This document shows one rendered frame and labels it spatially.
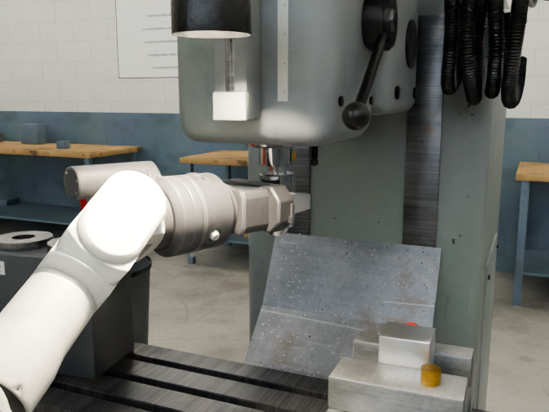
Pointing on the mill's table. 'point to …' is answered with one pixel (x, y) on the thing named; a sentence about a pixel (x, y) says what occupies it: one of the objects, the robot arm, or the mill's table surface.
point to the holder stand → (87, 344)
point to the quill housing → (284, 77)
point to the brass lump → (430, 375)
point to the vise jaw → (392, 389)
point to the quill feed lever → (386, 24)
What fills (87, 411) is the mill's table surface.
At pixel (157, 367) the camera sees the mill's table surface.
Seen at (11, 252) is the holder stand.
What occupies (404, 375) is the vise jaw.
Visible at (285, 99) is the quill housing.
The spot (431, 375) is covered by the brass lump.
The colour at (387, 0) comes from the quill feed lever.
